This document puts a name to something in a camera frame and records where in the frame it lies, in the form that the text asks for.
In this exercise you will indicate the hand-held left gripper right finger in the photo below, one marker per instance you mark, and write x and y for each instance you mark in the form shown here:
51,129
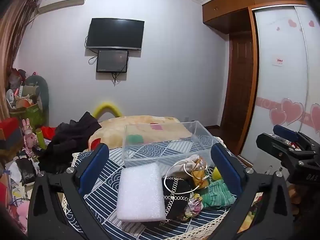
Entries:
225,163

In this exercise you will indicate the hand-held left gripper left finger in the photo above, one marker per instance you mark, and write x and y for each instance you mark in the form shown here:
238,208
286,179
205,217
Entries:
98,160

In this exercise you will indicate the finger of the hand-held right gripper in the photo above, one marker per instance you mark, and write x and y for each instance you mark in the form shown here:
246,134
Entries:
285,133

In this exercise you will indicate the green knitted cloth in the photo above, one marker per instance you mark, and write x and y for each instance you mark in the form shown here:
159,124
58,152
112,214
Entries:
217,194

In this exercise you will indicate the white foam block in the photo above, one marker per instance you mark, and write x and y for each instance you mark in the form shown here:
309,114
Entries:
140,192

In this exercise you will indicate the clear plastic storage box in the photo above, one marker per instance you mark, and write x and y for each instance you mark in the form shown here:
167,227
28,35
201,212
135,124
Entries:
168,142

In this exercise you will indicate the yellow soft toy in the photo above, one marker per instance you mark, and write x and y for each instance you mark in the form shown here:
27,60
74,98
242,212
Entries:
217,173

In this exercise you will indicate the black clothing pile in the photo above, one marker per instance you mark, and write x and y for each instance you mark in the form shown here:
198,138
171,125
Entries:
67,142

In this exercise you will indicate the beige plush blanket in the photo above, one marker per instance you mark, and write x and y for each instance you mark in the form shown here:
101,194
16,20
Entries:
117,130

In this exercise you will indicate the blue patterned table cloth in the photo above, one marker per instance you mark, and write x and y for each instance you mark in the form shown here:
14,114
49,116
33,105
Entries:
130,180

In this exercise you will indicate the floral fabric piece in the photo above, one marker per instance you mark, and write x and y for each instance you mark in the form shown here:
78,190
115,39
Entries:
194,206

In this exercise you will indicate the white heart-print wardrobe door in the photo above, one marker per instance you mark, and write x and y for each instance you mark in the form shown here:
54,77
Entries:
287,80

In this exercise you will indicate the yellow foam tube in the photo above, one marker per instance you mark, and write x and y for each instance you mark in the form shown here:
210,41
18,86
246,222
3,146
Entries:
107,108

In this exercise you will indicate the yellow-green tube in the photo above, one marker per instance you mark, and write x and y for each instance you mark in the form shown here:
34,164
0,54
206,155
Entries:
41,137

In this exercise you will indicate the pink paper note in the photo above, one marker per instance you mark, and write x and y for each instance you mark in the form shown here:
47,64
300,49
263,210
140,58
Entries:
157,127

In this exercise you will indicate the brown wooden door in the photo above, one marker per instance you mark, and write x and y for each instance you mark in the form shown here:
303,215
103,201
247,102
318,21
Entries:
238,80

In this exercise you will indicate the white paper label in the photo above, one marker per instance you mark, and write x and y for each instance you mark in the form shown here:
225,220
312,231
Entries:
278,61

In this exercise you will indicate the pink rabbit toy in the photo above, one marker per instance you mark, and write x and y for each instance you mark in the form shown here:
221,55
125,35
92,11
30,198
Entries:
29,136

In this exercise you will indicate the green cardboard box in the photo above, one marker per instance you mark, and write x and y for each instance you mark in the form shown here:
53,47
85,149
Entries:
33,113

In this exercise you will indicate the red box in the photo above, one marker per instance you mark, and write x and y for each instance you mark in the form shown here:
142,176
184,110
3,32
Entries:
8,128

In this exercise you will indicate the wooden overhead cabinet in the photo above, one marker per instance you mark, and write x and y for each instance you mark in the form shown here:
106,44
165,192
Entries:
226,12

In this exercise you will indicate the brown curtain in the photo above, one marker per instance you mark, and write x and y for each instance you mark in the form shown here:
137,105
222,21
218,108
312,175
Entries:
13,37

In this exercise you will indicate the white air conditioner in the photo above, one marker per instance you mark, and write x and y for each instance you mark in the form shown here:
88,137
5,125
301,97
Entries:
62,2

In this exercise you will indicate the small black wall monitor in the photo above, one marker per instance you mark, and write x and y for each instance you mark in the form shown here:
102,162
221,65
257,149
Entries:
112,61

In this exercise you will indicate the large black wall television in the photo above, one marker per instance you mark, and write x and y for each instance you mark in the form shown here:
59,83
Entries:
115,33

